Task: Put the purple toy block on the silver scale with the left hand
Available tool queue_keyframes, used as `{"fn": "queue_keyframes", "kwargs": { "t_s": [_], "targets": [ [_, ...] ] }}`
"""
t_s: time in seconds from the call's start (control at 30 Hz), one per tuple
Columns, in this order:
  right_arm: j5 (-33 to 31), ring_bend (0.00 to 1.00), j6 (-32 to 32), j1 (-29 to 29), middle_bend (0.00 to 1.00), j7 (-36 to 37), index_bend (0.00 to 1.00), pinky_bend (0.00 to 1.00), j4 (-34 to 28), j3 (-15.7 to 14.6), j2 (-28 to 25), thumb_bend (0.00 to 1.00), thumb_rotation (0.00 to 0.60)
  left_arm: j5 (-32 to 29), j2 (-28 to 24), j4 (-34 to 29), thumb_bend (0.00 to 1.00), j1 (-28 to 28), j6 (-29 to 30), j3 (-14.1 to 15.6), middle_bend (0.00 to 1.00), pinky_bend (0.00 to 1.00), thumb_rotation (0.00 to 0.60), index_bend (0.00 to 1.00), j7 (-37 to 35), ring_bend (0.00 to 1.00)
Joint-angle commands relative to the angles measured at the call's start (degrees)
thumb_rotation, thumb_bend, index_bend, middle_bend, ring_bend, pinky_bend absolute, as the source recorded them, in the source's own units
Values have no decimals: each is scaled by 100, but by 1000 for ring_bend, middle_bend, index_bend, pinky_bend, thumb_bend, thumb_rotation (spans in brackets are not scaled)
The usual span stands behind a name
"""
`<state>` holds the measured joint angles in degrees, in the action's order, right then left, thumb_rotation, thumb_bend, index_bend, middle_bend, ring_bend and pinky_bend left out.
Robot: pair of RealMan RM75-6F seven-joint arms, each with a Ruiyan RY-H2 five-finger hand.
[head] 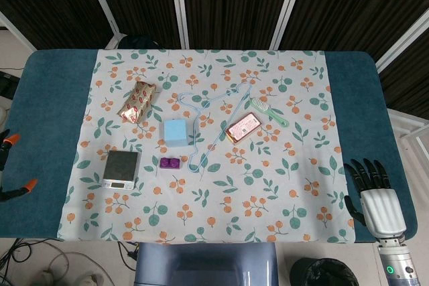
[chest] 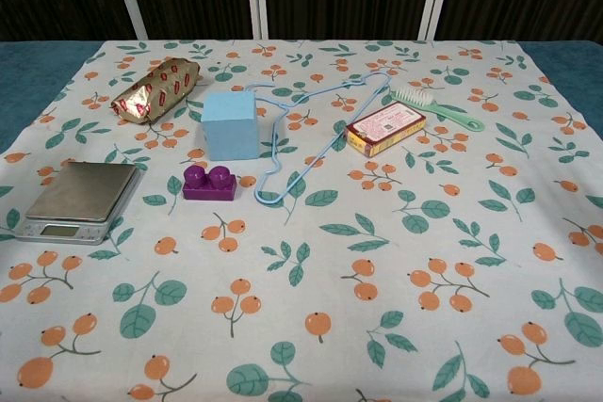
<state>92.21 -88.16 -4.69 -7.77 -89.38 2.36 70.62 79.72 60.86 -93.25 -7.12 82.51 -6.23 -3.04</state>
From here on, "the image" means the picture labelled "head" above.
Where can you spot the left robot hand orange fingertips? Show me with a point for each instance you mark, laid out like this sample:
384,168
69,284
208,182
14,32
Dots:
13,138

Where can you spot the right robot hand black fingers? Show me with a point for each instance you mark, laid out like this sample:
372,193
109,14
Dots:
380,209

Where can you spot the small purple toy block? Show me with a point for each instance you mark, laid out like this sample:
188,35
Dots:
170,163

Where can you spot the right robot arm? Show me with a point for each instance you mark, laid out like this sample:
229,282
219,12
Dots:
397,262

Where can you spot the small digital kitchen scale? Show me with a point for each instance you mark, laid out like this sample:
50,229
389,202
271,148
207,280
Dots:
120,167

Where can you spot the teal table cover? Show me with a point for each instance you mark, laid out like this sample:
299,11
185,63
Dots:
43,115

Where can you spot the black trash bin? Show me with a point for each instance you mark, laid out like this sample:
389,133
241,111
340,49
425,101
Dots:
323,272

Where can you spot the white metal rack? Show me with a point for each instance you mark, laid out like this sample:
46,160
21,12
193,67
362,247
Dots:
410,128

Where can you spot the gold red snack package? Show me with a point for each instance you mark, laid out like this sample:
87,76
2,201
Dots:
138,102

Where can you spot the green cleaning brush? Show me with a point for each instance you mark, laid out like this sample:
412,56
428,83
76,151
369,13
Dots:
264,106

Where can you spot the black chair back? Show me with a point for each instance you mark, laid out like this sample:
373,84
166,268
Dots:
139,41

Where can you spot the red pink carton box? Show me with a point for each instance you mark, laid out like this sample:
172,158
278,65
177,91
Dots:
243,128

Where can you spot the light blue cube box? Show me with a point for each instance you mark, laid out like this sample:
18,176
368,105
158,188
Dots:
175,132

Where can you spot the floral white tablecloth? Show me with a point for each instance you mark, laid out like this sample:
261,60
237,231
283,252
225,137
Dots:
218,205

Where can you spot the blue grey robot torso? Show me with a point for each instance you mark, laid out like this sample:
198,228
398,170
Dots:
206,264

